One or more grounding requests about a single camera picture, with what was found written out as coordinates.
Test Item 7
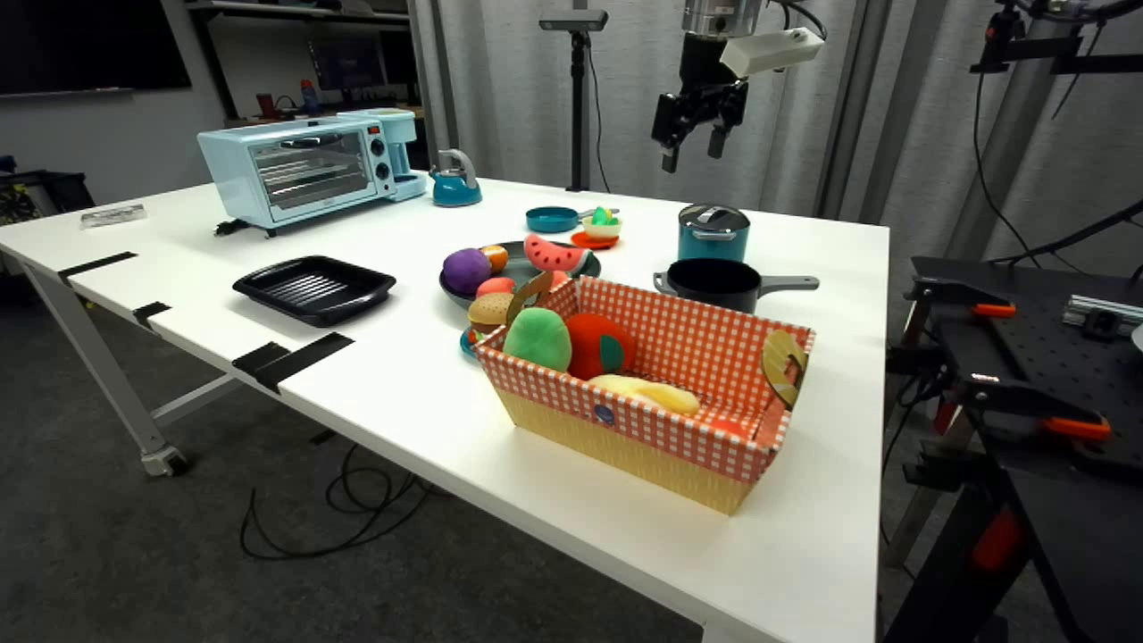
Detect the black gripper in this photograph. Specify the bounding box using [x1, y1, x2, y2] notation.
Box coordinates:
[648, 35, 745, 173]

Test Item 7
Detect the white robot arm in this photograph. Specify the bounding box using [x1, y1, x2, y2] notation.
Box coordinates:
[648, 0, 787, 170]

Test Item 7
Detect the blue pot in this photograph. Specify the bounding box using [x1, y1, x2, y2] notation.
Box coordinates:
[677, 225, 750, 259]

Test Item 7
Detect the teal small bowl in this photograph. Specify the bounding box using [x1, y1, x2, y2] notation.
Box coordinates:
[526, 207, 583, 235]

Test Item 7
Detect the black tripod stand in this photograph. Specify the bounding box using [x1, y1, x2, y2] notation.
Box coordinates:
[538, 7, 608, 189]

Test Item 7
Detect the plush watermelon slice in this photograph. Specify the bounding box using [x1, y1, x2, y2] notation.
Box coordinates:
[521, 235, 587, 276]

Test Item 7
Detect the dark grey oval plate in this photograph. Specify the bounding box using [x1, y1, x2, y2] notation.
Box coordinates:
[440, 238, 603, 304]

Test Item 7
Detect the red plush tomato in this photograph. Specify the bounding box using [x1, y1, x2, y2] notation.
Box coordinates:
[569, 314, 634, 377]

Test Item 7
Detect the plush orange slice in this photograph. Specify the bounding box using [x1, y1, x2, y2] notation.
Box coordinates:
[482, 244, 512, 276]

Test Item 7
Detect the red checkered cardboard basket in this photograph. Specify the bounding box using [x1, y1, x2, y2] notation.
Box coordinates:
[475, 277, 815, 515]

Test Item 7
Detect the blue kettle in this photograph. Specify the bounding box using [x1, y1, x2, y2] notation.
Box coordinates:
[431, 146, 482, 207]

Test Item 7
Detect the green plush avocado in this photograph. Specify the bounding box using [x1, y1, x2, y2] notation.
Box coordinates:
[502, 308, 570, 370]

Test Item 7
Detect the plush strawberry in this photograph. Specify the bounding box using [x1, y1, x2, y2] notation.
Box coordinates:
[475, 276, 513, 296]

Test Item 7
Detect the yellow plush banana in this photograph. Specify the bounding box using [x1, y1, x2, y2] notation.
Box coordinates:
[588, 374, 702, 419]

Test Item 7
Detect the plush burger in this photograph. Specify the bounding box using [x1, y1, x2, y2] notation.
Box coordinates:
[466, 293, 513, 333]

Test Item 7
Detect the purple plush eggplant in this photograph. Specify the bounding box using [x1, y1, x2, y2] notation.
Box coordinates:
[440, 246, 494, 296]

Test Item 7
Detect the black square tray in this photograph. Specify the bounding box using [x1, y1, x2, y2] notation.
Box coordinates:
[233, 254, 395, 329]

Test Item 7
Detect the black robot cart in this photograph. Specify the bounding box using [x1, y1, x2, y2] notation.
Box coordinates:
[887, 257, 1143, 643]

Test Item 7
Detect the light blue toaster oven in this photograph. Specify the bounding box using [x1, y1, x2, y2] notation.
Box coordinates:
[196, 106, 426, 232]

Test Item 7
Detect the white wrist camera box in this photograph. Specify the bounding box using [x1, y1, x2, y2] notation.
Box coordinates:
[721, 29, 825, 78]

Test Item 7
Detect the black pot with handle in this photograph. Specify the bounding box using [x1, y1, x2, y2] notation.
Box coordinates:
[653, 257, 818, 314]

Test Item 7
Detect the black floor cable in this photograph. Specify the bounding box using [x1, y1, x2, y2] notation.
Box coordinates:
[234, 438, 440, 563]

